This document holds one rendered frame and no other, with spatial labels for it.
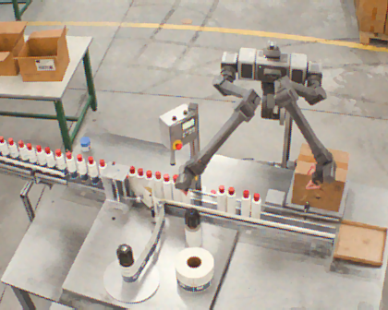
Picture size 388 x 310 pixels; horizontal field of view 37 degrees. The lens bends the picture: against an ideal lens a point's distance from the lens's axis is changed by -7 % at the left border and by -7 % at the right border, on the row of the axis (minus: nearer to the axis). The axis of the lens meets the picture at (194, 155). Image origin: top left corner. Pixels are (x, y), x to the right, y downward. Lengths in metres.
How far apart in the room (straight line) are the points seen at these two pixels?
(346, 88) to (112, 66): 2.28
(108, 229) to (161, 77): 2.61
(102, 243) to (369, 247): 1.53
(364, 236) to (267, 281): 0.65
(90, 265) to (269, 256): 0.99
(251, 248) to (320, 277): 0.43
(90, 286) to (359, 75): 3.69
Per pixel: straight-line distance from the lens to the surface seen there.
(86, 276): 3.36
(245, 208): 3.45
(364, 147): 5.29
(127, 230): 3.51
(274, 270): 3.38
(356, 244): 3.53
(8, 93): 4.79
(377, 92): 5.88
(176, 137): 3.26
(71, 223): 3.66
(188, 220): 3.17
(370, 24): 6.41
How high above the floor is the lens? 3.64
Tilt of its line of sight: 46 degrees down
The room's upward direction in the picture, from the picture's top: 3 degrees counter-clockwise
